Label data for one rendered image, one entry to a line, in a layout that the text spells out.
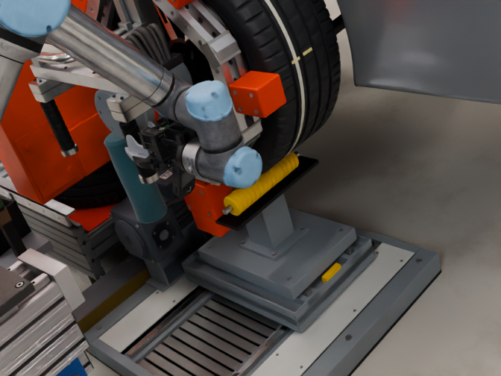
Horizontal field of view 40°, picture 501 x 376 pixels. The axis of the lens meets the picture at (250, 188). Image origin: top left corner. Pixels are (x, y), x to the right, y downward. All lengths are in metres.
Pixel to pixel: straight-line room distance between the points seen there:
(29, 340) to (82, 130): 0.96
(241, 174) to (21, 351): 0.50
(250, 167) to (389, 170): 1.54
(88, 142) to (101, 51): 0.99
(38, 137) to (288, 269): 0.81
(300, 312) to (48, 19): 1.21
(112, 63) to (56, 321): 0.49
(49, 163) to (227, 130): 1.00
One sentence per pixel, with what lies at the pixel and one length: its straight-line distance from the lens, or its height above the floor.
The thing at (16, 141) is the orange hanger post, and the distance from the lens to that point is 2.06.
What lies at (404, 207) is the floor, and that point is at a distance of 2.51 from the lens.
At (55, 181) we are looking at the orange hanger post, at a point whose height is 0.57.
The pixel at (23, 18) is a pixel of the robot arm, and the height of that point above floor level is 1.25.
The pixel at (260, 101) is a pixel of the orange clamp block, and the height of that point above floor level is 0.86.
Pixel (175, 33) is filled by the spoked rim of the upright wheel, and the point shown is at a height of 0.94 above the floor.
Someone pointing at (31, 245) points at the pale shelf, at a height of 0.45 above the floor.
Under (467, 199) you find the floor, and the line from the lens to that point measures 2.51.
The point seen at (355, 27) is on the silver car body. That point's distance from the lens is 1.60.
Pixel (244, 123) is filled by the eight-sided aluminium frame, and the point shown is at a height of 0.78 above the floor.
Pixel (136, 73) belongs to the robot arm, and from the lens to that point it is 1.24.
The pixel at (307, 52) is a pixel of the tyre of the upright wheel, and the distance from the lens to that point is 1.60.
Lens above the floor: 1.45
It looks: 31 degrees down
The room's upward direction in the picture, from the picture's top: 18 degrees counter-clockwise
